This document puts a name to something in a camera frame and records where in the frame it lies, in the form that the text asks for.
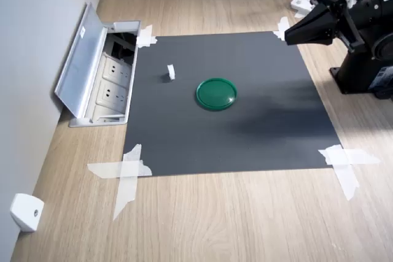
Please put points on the small white plastic terminal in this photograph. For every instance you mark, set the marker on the small white plastic terminal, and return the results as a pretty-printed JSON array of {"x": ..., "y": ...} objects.
[{"x": 171, "y": 71}]

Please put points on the round green lid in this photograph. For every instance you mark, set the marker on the round green lid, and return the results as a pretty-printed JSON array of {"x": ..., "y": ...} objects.
[{"x": 216, "y": 94}]

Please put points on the dark grey table mat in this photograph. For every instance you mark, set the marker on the dark grey table mat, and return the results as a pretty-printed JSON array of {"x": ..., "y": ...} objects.
[{"x": 215, "y": 145}]

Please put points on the white power socket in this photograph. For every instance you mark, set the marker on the white power socket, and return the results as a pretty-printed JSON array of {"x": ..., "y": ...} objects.
[
  {"x": 116, "y": 70},
  {"x": 112, "y": 94}
]

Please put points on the grey partition panel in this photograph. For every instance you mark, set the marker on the grey partition panel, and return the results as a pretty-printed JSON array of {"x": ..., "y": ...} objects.
[{"x": 30, "y": 59}]

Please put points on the small white duct label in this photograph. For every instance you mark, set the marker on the small white duct label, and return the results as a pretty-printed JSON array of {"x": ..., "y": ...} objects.
[{"x": 83, "y": 32}]

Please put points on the white partition bracket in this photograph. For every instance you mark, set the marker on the white partition bracket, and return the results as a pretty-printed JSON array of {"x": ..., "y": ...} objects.
[{"x": 26, "y": 213}]

